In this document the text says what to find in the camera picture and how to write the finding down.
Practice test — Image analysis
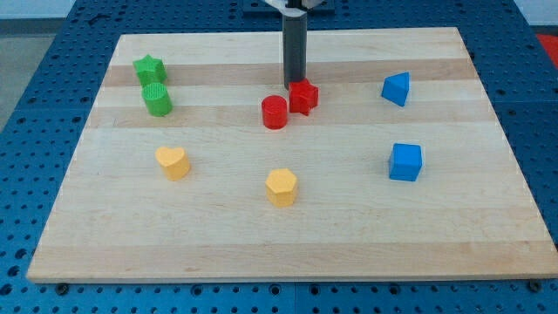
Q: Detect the wooden board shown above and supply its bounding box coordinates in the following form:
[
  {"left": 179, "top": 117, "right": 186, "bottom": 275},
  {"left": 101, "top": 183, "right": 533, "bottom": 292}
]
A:
[{"left": 27, "top": 27, "right": 557, "bottom": 283}]

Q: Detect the red cylinder block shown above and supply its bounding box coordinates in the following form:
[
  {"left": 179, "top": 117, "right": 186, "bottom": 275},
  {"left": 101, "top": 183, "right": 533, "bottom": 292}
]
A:
[{"left": 262, "top": 95, "right": 288, "bottom": 130}]

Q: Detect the green star block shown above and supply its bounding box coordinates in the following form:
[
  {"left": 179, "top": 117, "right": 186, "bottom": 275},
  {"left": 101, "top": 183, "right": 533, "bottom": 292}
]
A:
[{"left": 133, "top": 54, "right": 167, "bottom": 86}]

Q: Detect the yellow hexagon block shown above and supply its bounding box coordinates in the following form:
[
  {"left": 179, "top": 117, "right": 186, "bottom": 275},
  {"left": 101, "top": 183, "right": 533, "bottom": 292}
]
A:
[{"left": 265, "top": 168, "right": 298, "bottom": 208}]

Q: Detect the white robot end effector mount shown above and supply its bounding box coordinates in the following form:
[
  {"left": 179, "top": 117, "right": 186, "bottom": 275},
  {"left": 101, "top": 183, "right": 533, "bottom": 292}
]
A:
[{"left": 264, "top": 0, "right": 323, "bottom": 11}]

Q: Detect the red star block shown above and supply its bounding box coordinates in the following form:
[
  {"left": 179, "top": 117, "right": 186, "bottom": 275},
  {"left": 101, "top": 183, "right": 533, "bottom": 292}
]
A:
[{"left": 289, "top": 78, "right": 319, "bottom": 116}]

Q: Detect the blue cube block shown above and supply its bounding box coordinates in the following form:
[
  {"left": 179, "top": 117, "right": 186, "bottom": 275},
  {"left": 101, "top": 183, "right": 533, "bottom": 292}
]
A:
[{"left": 389, "top": 143, "right": 423, "bottom": 181}]

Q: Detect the blue triangular prism block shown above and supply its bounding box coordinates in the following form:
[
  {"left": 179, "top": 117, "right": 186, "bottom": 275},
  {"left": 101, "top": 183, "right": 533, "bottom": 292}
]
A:
[{"left": 381, "top": 72, "right": 411, "bottom": 107}]

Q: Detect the yellow heart block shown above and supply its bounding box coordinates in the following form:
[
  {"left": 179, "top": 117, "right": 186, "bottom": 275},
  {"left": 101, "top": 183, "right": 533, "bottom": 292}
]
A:
[{"left": 155, "top": 147, "right": 191, "bottom": 181}]

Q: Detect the green cylinder block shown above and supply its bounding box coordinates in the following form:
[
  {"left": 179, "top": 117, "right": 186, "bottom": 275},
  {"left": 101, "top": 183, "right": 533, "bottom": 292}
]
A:
[{"left": 141, "top": 82, "right": 173, "bottom": 117}]

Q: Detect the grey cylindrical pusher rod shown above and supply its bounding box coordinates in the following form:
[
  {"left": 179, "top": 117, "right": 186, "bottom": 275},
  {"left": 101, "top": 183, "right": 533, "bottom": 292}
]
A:
[{"left": 282, "top": 10, "right": 308, "bottom": 89}]

